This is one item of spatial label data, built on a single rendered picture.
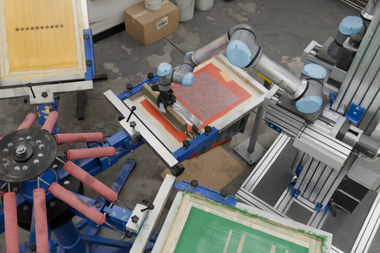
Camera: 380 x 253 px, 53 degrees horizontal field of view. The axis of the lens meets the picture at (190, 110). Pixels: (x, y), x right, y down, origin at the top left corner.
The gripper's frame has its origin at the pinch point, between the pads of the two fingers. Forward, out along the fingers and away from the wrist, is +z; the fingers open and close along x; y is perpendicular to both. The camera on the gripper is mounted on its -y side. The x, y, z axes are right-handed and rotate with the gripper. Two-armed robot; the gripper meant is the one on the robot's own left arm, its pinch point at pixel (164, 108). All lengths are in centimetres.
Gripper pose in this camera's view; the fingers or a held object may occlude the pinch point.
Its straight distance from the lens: 226.9
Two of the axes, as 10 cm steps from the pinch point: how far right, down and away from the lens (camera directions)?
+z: -0.2, 6.5, 7.6
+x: 7.7, -4.7, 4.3
